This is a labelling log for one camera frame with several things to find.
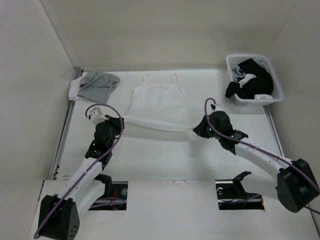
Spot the white tank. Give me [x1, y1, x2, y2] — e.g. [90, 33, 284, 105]
[68, 77, 82, 101]
[124, 73, 195, 132]

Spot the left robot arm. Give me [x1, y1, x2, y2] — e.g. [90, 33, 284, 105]
[33, 115, 125, 240]

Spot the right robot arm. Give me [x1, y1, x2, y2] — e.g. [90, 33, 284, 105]
[193, 110, 320, 213]

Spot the folded grey tank top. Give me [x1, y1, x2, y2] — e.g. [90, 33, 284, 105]
[77, 71, 121, 104]

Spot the folded white tank top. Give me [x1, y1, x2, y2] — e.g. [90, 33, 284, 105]
[68, 77, 82, 101]

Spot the black tank top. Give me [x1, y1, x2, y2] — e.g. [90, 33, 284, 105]
[225, 58, 274, 100]

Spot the white garment in basket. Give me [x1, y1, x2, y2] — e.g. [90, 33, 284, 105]
[254, 94, 273, 101]

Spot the grey garment in basket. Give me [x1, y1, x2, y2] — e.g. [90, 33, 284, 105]
[231, 65, 246, 82]

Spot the white plastic laundry basket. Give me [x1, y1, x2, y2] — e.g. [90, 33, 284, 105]
[225, 53, 284, 107]

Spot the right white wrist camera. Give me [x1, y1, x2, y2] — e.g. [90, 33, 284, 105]
[210, 103, 225, 112]

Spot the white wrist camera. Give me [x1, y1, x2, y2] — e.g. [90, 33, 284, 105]
[210, 103, 225, 112]
[88, 107, 107, 125]

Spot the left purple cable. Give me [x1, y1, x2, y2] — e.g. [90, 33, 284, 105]
[33, 104, 125, 238]

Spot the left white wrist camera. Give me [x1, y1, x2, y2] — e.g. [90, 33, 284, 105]
[88, 107, 107, 125]

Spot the metal table edge rail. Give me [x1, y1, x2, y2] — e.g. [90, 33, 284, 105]
[48, 66, 84, 181]

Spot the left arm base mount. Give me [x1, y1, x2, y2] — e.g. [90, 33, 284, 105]
[89, 181, 128, 211]

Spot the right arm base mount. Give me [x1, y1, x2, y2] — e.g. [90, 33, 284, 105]
[215, 171, 265, 211]

